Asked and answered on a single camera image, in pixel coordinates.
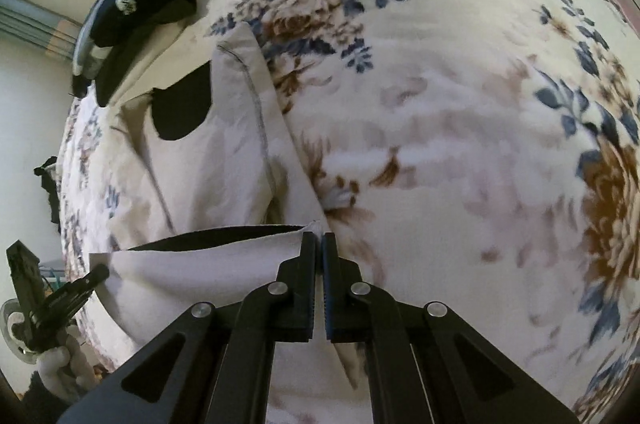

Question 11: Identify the person's left forearm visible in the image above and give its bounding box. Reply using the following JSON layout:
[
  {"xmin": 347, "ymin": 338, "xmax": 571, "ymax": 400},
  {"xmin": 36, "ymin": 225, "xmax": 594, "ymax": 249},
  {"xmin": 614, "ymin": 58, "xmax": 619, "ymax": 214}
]
[{"xmin": 22, "ymin": 371, "xmax": 83, "ymax": 424}]

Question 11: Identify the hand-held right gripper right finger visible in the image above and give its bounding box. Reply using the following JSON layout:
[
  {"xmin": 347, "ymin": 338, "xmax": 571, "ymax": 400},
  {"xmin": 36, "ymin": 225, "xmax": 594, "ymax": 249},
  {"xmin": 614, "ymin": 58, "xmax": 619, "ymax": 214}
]
[{"xmin": 322, "ymin": 231, "xmax": 582, "ymax": 424}]

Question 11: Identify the dark cloth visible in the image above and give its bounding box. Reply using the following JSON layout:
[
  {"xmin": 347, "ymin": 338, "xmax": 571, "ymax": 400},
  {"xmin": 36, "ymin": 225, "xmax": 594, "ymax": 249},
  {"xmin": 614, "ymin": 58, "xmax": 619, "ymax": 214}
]
[{"xmin": 33, "ymin": 157, "xmax": 62, "ymax": 225}]

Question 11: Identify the cream shirt with black patch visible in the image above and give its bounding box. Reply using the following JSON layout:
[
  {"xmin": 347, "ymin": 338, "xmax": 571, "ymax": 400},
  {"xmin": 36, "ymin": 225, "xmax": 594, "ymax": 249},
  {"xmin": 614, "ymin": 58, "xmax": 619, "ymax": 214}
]
[{"xmin": 89, "ymin": 22, "xmax": 362, "ymax": 424}]

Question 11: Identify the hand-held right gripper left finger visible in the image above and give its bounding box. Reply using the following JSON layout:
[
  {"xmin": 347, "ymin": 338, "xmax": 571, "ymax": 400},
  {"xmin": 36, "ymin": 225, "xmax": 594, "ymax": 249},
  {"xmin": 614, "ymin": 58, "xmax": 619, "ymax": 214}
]
[{"xmin": 57, "ymin": 231, "xmax": 318, "ymax": 424}]

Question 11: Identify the floral blanket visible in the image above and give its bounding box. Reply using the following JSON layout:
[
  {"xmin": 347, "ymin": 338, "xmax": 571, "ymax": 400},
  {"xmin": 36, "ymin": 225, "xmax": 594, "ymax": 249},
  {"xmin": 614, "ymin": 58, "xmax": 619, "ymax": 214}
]
[{"xmin": 57, "ymin": 0, "xmax": 640, "ymax": 424}]

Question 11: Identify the white round fan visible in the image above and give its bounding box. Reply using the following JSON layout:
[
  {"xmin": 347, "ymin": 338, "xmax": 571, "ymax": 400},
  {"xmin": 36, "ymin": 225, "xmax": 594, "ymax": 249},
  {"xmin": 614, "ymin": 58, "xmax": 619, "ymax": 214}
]
[{"xmin": 0, "ymin": 299, "xmax": 32, "ymax": 357}]

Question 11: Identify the striped curtain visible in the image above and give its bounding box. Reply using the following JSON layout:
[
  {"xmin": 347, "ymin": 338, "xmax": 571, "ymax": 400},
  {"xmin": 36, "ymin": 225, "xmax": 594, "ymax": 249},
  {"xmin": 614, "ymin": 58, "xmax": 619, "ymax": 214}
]
[{"xmin": 0, "ymin": 0, "xmax": 83, "ymax": 64}]

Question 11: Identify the black garment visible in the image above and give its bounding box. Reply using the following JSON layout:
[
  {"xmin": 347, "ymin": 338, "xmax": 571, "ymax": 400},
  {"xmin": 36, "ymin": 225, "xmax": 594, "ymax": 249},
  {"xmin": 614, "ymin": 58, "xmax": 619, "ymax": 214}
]
[{"xmin": 95, "ymin": 0, "xmax": 197, "ymax": 107}]

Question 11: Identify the person's left hand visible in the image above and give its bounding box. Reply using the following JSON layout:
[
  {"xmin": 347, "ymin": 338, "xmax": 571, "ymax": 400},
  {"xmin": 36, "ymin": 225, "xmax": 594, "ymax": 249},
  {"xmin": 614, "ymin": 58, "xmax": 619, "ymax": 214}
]
[{"xmin": 35, "ymin": 324, "xmax": 101, "ymax": 405}]

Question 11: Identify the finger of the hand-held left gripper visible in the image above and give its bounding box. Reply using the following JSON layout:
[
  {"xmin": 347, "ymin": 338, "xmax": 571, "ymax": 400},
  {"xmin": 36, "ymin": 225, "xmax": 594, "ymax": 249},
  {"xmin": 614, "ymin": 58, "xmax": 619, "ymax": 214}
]
[{"xmin": 37, "ymin": 263, "xmax": 111, "ymax": 341}]

